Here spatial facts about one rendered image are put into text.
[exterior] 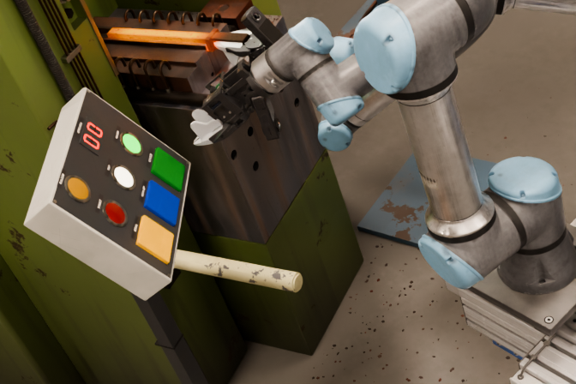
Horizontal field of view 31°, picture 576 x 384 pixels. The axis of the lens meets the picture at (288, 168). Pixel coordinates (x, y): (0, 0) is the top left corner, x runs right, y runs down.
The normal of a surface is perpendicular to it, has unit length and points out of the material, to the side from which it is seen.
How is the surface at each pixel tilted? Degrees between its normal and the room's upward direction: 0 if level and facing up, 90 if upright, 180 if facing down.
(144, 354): 90
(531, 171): 7
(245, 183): 90
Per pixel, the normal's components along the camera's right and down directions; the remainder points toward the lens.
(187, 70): -0.27, -0.73
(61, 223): -0.04, 0.66
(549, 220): 0.55, 0.43
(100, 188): 0.70, -0.52
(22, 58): 0.86, 0.11
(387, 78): -0.82, 0.44
